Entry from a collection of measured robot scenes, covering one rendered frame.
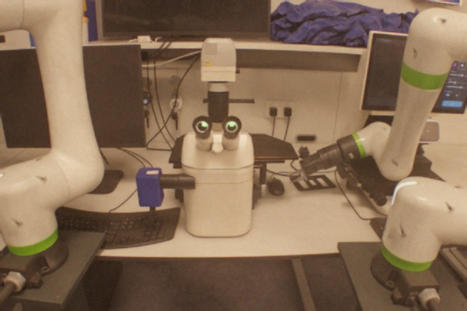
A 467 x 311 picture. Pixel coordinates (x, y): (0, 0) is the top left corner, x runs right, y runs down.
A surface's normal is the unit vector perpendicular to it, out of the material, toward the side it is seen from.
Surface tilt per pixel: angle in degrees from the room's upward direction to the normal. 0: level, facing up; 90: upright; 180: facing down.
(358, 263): 0
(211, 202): 91
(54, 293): 0
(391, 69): 93
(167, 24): 86
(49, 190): 86
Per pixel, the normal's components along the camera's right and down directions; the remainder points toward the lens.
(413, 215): -0.64, 0.27
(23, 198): 0.66, 0.29
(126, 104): 0.07, 0.32
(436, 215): -0.25, 0.33
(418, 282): 0.03, -0.92
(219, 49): 0.07, 0.11
